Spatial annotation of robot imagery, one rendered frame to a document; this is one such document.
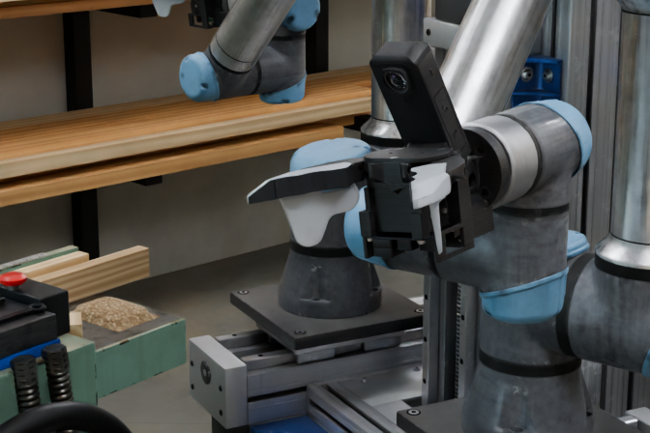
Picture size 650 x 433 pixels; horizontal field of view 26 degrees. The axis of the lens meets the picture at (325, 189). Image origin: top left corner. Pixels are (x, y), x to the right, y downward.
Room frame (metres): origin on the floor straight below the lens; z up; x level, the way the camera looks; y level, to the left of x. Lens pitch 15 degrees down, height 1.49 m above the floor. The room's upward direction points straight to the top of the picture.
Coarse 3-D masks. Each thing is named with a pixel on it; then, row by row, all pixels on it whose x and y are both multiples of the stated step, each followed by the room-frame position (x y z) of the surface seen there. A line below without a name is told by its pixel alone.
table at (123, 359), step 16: (160, 320) 1.64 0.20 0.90; (176, 320) 1.64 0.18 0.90; (96, 336) 1.58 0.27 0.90; (112, 336) 1.58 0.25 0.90; (128, 336) 1.58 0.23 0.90; (144, 336) 1.59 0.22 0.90; (160, 336) 1.61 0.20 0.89; (176, 336) 1.63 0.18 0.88; (96, 352) 1.53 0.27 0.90; (112, 352) 1.55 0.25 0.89; (128, 352) 1.57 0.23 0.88; (144, 352) 1.59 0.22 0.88; (160, 352) 1.61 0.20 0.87; (176, 352) 1.63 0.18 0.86; (96, 368) 1.53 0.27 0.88; (112, 368) 1.55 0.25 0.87; (128, 368) 1.57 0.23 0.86; (144, 368) 1.59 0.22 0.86; (160, 368) 1.61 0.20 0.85; (112, 384) 1.55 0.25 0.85; (128, 384) 1.57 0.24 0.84; (80, 432) 1.39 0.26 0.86
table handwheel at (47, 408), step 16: (16, 416) 1.23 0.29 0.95; (32, 416) 1.23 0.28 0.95; (48, 416) 1.24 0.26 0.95; (64, 416) 1.25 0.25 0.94; (80, 416) 1.27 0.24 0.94; (96, 416) 1.28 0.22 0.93; (112, 416) 1.31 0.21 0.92; (0, 432) 1.20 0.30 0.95; (16, 432) 1.21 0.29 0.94; (32, 432) 1.22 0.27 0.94; (48, 432) 1.24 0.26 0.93; (96, 432) 1.29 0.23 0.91; (112, 432) 1.30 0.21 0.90; (128, 432) 1.32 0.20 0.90
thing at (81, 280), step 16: (112, 256) 1.77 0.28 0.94; (128, 256) 1.78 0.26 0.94; (144, 256) 1.81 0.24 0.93; (64, 272) 1.71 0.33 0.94; (80, 272) 1.72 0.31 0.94; (96, 272) 1.74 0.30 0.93; (112, 272) 1.76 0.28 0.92; (128, 272) 1.78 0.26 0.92; (144, 272) 1.80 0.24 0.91; (64, 288) 1.70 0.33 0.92; (80, 288) 1.72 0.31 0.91; (96, 288) 1.74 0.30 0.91; (112, 288) 1.76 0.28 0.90
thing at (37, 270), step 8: (64, 256) 1.74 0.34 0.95; (72, 256) 1.74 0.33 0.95; (80, 256) 1.75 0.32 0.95; (88, 256) 1.76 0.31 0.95; (40, 264) 1.71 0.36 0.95; (48, 264) 1.71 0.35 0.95; (56, 264) 1.71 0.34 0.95; (64, 264) 1.72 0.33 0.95; (72, 264) 1.73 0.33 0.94; (24, 272) 1.68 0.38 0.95; (32, 272) 1.68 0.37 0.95; (40, 272) 1.69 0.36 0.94; (48, 272) 1.70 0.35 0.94
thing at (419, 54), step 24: (384, 48) 1.08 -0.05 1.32; (408, 48) 1.06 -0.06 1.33; (384, 72) 1.07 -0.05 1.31; (408, 72) 1.06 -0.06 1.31; (432, 72) 1.07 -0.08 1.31; (384, 96) 1.09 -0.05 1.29; (408, 96) 1.07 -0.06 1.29; (432, 96) 1.07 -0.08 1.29; (408, 120) 1.09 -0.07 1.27; (432, 120) 1.07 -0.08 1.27; (456, 120) 1.09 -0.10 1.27; (456, 144) 1.08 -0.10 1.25
